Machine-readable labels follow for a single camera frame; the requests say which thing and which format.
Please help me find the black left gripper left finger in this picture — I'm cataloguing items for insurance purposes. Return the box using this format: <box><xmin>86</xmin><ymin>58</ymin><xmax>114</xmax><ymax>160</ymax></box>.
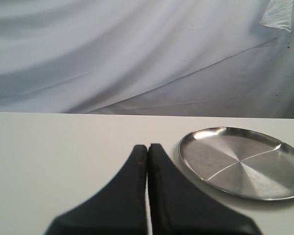
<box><xmin>46</xmin><ymin>145</ymin><xmax>147</xmax><ymax>235</ymax></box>

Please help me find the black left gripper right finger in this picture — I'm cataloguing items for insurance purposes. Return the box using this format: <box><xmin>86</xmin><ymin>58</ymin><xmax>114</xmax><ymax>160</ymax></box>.
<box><xmin>147</xmin><ymin>143</ymin><xmax>260</xmax><ymax>235</ymax></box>

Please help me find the round stainless steel plate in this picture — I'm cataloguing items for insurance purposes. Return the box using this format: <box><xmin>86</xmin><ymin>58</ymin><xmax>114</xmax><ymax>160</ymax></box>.
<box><xmin>178</xmin><ymin>127</ymin><xmax>294</xmax><ymax>201</ymax></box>

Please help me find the white backdrop cloth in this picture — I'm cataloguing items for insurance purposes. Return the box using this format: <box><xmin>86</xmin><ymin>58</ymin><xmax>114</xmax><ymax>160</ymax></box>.
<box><xmin>0</xmin><ymin>0</ymin><xmax>294</xmax><ymax>118</ymax></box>

